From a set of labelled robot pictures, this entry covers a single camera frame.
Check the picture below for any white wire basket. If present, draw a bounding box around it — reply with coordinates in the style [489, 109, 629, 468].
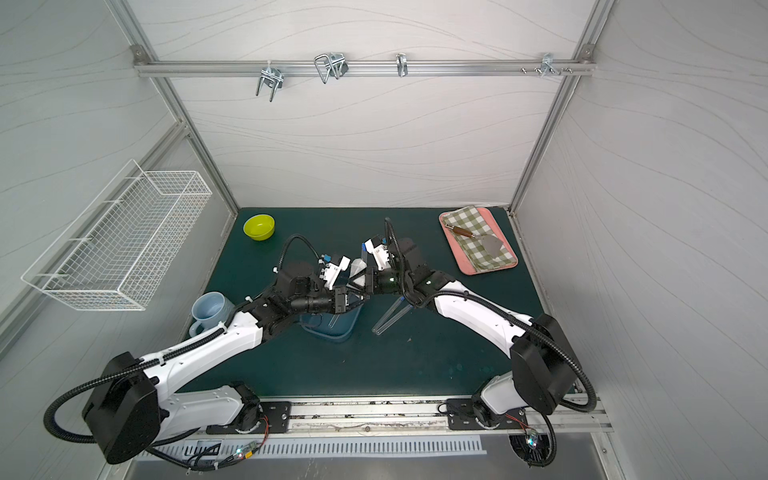
[21, 160, 212, 312]

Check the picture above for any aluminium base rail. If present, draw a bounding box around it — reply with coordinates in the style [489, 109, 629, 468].
[179, 395, 613, 439]

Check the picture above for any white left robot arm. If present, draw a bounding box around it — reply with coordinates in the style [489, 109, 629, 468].
[82, 259, 373, 464]

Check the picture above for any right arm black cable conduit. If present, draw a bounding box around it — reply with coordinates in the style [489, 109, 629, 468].
[383, 217, 598, 414]

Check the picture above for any white gauze wipe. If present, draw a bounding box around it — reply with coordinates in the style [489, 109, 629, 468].
[349, 258, 367, 277]

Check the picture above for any blue plastic tub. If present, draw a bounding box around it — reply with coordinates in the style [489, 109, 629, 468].
[297, 285, 364, 343]

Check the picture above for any yellow green bowl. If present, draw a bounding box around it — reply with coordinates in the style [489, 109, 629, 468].
[243, 214, 276, 241]

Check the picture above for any aluminium cross rail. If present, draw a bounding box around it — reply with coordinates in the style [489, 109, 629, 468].
[134, 57, 597, 78]

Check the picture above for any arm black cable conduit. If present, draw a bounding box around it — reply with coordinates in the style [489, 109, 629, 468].
[43, 233, 322, 445]
[383, 217, 598, 414]

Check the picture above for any light blue mug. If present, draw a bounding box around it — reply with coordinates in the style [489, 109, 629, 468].
[188, 292, 234, 337]

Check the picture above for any metal clamp hook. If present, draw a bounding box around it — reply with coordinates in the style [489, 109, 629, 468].
[255, 64, 284, 102]
[395, 53, 408, 78]
[520, 53, 573, 78]
[313, 52, 349, 84]

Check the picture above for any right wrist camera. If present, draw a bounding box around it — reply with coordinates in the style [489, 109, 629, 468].
[365, 236, 391, 271]

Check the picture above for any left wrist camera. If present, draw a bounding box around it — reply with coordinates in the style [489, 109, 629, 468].
[319, 254, 351, 290]

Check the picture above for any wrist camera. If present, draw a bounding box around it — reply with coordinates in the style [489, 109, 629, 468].
[319, 254, 351, 290]
[365, 236, 391, 271]

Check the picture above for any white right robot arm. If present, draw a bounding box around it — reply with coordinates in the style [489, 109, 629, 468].
[349, 238, 596, 420]

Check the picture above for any green white checkered cloth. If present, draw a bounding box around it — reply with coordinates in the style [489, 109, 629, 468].
[442, 205, 517, 271]

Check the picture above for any wooden handled metal spatula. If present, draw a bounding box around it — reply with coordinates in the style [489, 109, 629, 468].
[446, 224, 503, 257]

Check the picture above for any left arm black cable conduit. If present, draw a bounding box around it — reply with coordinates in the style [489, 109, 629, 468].
[43, 233, 322, 445]

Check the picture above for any pink plastic tray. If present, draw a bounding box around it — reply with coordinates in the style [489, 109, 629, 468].
[438, 206, 520, 277]

